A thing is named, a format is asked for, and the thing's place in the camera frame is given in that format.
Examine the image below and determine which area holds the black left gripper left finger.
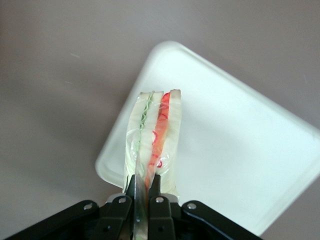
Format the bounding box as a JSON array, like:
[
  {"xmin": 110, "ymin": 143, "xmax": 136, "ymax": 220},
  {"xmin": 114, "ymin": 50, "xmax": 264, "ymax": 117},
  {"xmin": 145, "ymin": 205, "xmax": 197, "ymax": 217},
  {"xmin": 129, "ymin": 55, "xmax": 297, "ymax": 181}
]
[{"xmin": 93, "ymin": 174, "xmax": 138, "ymax": 240}]

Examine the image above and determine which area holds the cream plastic tray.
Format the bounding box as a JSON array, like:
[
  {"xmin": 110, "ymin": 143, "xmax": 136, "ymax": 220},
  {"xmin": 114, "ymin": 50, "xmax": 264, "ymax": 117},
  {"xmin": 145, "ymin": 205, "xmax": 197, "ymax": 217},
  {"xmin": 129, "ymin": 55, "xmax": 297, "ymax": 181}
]
[{"xmin": 94, "ymin": 41, "xmax": 320, "ymax": 237}]

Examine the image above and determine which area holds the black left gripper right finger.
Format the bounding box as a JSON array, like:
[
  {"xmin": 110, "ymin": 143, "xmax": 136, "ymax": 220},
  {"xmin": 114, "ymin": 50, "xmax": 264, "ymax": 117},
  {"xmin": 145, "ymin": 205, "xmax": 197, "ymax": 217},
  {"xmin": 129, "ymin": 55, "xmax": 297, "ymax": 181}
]
[{"xmin": 146, "ymin": 173, "xmax": 176, "ymax": 240}]

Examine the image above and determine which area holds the triangle sandwich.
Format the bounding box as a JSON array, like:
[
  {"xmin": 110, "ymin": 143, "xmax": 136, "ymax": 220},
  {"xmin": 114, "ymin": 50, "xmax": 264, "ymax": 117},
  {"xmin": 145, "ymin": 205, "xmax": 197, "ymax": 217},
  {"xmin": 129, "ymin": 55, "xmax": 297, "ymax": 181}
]
[{"xmin": 122, "ymin": 88, "xmax": 183, "ymax": 240}]

